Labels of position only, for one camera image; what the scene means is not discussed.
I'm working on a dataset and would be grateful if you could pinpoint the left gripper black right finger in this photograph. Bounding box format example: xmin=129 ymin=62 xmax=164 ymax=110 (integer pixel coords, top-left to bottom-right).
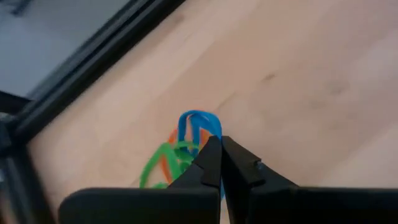
xmin=221 ymin=135 xmax=398 ymax=224

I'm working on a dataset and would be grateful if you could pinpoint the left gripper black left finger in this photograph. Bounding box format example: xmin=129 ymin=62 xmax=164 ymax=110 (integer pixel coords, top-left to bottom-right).
xmin=58 ymin=135 xmax=223 ymax=224

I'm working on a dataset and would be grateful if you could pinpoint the blue rubber band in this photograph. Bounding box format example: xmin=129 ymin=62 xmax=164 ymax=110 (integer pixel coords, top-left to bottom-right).
xmin=177 ymin=110 xmax=226 ymax=200

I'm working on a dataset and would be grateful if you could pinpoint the rubber bands top left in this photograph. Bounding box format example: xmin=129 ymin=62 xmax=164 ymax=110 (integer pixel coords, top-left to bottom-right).
xmin=139 ymin=141 xmax=187 ymax=190

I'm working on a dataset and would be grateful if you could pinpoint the orange rubber band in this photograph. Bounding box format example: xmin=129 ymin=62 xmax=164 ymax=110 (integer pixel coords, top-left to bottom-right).
xmin=159 ymin=128 xmax=213 ymax=185

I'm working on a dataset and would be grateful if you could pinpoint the green rubber band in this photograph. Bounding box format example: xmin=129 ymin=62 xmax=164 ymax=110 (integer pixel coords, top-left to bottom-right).
xmin=172 ymin=141 xmax=200 ymax=170

